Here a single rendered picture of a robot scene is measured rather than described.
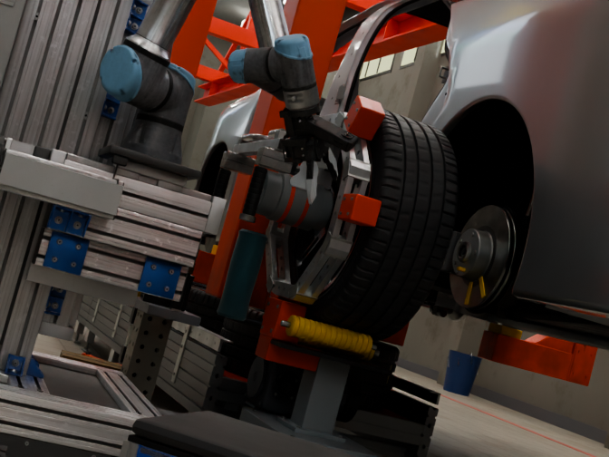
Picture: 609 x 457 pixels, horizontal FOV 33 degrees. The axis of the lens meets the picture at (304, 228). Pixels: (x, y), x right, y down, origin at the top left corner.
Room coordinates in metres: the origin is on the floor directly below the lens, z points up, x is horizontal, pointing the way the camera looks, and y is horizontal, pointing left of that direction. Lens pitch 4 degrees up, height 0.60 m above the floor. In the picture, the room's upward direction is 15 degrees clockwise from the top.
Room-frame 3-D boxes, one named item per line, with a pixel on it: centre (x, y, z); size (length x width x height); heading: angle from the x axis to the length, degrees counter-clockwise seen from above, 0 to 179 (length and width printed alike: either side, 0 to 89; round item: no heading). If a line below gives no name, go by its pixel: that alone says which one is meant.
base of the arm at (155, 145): (2.53, 0.41, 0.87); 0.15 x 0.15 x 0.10
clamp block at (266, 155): (2.76, 0.12, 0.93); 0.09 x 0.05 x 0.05; 110
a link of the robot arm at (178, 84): (2.52, 0.41, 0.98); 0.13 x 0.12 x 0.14; 150
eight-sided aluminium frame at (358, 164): (2.99, -0.01, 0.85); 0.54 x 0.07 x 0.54; 20
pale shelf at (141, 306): (3.41, 0.39, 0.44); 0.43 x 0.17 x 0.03; 20
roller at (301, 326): (2.91, -0.14, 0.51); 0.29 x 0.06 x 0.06; 110
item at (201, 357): (4.61, 0.56, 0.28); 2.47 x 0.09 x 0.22; 20
